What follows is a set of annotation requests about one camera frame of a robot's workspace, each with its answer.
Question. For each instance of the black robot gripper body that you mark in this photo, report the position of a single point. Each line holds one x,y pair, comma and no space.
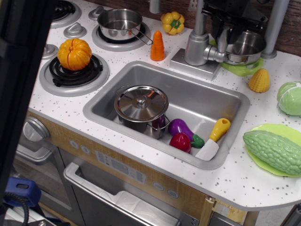
239,13

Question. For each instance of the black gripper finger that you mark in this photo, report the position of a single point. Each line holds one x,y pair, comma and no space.
235,33
217,27

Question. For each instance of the silver faucet lever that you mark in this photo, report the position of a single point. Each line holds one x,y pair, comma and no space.
217,53

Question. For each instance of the steel pan behind faucet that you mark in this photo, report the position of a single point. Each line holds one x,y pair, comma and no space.
246,50

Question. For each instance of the grey support pole right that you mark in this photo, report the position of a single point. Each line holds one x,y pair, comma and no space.
273,29

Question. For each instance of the grey support pole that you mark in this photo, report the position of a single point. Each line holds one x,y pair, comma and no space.
154,6
273,29

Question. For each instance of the light green trivet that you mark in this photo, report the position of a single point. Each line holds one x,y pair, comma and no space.
244,70

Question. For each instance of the silver toy faucet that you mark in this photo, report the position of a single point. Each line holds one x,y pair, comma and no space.
190,60

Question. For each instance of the yellow toy bell pepper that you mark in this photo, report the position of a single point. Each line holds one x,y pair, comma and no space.
172,22

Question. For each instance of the yellow toy corn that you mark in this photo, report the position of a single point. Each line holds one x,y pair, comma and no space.
260,81

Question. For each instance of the grey support pole left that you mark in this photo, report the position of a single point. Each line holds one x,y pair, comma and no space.
154,6

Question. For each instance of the orange toy carrot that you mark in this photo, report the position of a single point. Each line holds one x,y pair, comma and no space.
157,48

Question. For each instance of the back right stove burner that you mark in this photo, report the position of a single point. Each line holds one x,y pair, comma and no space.
121,46

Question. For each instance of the green toy cabbage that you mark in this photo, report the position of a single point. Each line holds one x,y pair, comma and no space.
289,98

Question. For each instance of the small steel saucepan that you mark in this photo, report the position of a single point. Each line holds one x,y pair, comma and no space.
122,24

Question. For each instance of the purple toy eggplant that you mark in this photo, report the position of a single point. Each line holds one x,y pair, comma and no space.
179,126

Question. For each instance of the steel pot with lid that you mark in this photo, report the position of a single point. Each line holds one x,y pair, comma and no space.
142,108

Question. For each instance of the light green plate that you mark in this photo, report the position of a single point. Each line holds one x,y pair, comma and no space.
284,131

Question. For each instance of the red toy tomato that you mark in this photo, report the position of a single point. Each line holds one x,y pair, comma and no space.
181,142

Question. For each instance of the silver stove knob back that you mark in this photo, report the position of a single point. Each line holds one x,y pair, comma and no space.
95,13

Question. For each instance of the silver stove knob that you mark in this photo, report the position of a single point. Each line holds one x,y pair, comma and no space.
50,51
76,30
95,13

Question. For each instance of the green toy bitter gourd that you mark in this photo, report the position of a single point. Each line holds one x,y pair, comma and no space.
277,151

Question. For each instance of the silver stove knob middle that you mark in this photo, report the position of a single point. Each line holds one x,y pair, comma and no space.
76,30

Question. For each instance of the orange toy pumpkin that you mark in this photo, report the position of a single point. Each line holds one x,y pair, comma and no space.
74,54

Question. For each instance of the back left stove burner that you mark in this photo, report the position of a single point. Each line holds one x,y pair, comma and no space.
66,13

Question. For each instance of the silver stove knob front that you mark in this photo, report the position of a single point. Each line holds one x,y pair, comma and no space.
50,51

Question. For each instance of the front black stove burner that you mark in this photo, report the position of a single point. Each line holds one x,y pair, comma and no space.
63,82

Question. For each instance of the silver oven dial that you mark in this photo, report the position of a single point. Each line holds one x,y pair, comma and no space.
34,130

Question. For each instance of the yellow handled toy knife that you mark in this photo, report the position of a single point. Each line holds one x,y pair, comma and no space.
209,150

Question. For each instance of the dark foreground post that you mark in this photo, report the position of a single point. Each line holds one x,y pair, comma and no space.
24,27

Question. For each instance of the silver dishwasher door handle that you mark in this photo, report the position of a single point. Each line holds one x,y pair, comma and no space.
105,200

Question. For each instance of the silver oven door handle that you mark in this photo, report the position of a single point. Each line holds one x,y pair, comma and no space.
40,157

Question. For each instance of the blue clamp with cable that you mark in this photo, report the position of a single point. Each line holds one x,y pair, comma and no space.
22,193

